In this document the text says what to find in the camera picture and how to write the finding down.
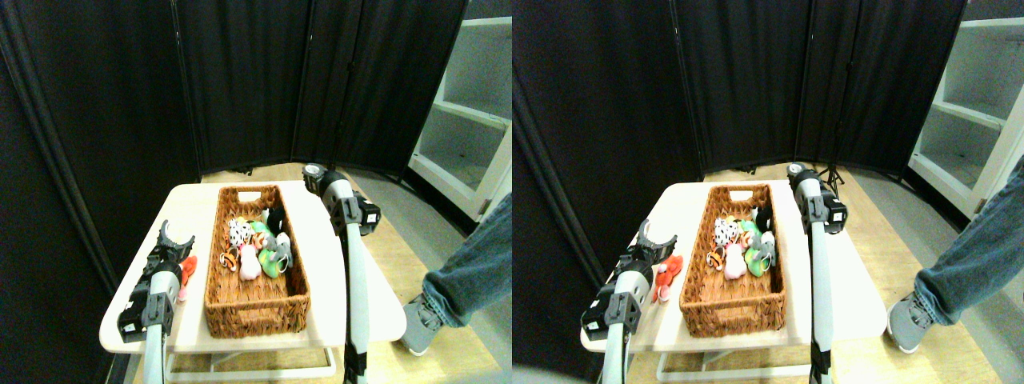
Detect red toy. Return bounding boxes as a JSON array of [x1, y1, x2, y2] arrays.
[[178, 256, 198, 303], [652, 254, 685, 303]]

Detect black tripod stand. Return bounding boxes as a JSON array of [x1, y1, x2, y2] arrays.
[[820, 162, 846, 201]]

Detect low white table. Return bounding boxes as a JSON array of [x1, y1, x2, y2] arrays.
[[99, 181, 407, 382], [581, 180, 889, 382]]

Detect brown wicker basket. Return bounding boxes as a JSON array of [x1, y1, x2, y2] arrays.
[[204, 186, 311, 338], [680, 184, 789, 337]]

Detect white shelf unit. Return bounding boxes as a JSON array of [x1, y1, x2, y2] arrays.
[[406, 19, 512, 225], [906, 19, 1024, 223]]

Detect person's legs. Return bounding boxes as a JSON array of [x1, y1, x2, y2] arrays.
[[400, 192, 512, 357], [886, 156, 1024, 354]]

